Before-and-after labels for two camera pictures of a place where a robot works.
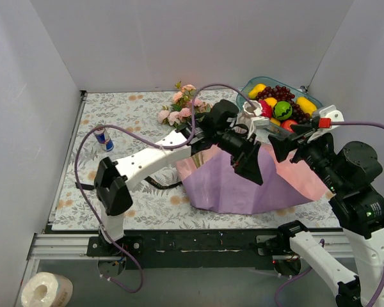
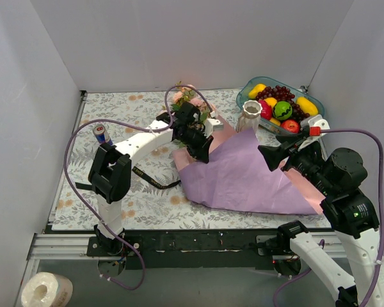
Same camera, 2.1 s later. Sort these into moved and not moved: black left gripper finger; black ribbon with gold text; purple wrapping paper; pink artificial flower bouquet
Moved: black left gripper finger
Not moved: purple wrapping paper; black ribbon with gold text; pink artificial flower bouquet
